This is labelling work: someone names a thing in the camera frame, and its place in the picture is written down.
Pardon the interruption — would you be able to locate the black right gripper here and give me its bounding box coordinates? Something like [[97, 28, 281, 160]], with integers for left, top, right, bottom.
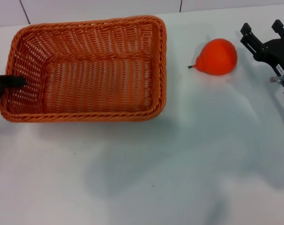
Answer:
[[240, 19, 284, 82]]

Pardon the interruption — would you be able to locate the orange woven wicker basket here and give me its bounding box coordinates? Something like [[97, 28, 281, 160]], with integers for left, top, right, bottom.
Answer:
[[0, 15, 168, 123]]

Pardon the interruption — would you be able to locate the orange toy pear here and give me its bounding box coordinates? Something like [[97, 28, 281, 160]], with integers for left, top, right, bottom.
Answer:
[[187, 38, 238, 76]]

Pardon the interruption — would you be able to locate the clear acrylic camera bracket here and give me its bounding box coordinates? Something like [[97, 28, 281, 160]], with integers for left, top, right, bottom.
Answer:
[[269, 74, 284, 84]]

